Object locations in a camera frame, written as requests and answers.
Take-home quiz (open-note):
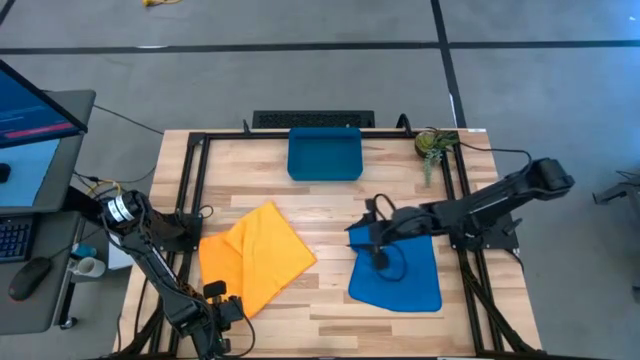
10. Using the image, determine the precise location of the grey side desk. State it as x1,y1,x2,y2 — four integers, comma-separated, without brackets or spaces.
0,89,97,335

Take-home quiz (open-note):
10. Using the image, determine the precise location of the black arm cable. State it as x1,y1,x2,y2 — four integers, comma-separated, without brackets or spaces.
367,193,409,283
238,299,257,359

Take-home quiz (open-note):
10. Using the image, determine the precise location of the white paper box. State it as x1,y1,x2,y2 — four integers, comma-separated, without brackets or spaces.
106,234,135,272

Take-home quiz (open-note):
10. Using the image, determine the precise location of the computer monitor blue screen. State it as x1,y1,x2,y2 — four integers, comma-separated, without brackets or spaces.
0,58,90,150

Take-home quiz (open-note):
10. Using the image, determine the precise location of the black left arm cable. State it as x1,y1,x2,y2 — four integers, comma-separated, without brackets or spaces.
238,299,257,359

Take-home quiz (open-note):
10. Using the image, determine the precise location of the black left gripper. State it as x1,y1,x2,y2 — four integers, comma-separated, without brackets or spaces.
192,279,246,360

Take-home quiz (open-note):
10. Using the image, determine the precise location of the black aluminium table frame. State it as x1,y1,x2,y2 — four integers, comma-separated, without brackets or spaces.
112,128,546,360

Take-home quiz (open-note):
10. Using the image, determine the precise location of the yellow coiled cable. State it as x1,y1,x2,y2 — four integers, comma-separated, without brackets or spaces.
85,178,124,202

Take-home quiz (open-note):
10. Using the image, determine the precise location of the white cup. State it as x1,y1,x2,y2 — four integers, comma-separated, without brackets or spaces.
69,256,108,280

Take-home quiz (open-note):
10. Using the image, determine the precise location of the orange microfiber towel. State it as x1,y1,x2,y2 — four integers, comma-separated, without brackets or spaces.
198,200,318,320

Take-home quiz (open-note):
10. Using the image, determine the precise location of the potted green succulent plant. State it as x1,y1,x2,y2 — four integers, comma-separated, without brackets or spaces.
413,126,460,187

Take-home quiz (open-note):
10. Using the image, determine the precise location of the large black computer mouse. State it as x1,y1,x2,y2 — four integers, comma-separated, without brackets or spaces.
7,256,53,303

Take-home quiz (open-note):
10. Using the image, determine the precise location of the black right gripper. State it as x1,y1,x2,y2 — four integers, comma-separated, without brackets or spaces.
346,197,406,271

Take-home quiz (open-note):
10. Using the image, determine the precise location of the small teal item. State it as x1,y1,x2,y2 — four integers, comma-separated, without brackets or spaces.
71,242,99,260

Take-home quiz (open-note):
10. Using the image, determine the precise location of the blue microfiber towel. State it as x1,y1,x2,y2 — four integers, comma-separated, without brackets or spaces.
347,225,444,314

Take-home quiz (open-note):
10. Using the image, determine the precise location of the black floor grille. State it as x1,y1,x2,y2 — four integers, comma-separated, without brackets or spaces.
251,109,376,130

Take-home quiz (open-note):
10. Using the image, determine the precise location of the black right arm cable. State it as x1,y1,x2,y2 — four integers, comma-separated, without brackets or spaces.
367,193,409,283

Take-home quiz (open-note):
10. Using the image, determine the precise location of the black keyboard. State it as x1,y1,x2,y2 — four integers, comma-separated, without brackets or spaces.
0,214,35,265

